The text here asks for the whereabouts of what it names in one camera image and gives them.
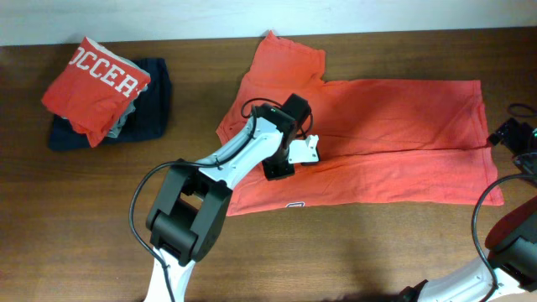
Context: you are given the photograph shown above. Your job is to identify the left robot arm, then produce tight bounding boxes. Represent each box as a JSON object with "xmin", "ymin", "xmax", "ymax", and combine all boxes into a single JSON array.
[{"xmin": 142, "ymin": 94, "xmax": 319, "ymax": 301}]

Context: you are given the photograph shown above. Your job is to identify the folded red soccer shirt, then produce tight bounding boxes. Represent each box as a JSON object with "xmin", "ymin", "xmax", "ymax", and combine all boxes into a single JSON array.
[{"xmin": 41, "ymin": 37, "xmax": 151, "ymax": 148}]

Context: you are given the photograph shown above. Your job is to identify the folded navy garment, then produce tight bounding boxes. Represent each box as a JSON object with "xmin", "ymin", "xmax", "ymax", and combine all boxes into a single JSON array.
[{"xmin": 48, "ymin": 58, "xmax": 173, "ymax": 151}]

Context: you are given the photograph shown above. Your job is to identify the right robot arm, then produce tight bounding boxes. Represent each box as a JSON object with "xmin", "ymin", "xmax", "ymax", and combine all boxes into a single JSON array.
[{"xmin": 396, "ymin": 118, "xmax": 536, "ymax": 302}]

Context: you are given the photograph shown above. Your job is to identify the folded grey garment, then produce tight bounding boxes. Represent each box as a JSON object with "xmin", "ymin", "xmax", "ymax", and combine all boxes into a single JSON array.
[{"xmin": 67, "ymin": 57, "xmax": 151, "ymax": 147}]

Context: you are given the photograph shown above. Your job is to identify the orange t-shirt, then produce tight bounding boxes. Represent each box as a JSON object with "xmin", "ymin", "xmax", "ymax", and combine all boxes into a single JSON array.
[{"xmin": 216, "ymin": 34, "xmax": 503, "ymax": 216}]

